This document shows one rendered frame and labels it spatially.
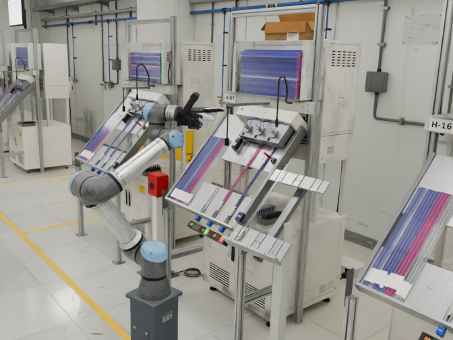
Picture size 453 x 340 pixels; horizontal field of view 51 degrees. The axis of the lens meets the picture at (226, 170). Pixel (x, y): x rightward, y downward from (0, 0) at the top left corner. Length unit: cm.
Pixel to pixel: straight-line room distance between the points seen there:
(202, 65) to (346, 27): 131
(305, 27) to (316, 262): 149
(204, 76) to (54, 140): 341
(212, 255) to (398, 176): 174
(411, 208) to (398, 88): 206
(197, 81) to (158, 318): 230
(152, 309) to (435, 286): 115
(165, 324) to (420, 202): 124
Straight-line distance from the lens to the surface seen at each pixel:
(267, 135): 275
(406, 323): 239
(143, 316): 224
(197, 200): 286
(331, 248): 321
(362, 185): 437
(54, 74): 690
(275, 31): 334
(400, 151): 413
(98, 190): 194
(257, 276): 298
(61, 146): 702
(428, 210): 214
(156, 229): 352
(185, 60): 392
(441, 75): 232
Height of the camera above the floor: 160
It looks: 13 degrees down
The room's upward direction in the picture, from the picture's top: 2 degrees clockwise
